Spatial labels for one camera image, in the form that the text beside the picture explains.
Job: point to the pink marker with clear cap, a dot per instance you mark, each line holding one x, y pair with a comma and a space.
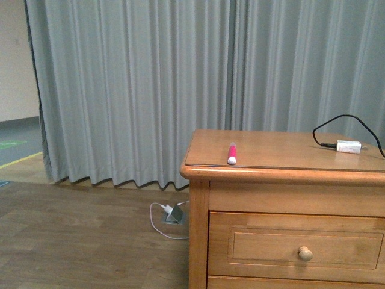
231, 156

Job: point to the wooden top drawer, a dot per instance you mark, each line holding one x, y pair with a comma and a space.
346, 249

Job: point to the wooden drawer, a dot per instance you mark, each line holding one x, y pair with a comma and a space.
346, 249
233, 282

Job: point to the round wooden drawer knob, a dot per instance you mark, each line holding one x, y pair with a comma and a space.
305, 254

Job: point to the lower wooden drawer front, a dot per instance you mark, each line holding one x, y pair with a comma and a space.
233, 282

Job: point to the white charger plug on floor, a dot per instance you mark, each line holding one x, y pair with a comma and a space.
167, 208

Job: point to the metal floor outlet box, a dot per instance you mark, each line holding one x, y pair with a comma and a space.
176, 217

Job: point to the grey pleated curtain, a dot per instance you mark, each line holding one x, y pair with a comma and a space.
123, 84

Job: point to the wooden nightstand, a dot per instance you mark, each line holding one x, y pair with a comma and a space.
275, 173

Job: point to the white power adapter on nightstand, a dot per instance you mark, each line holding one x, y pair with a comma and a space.
351, 147

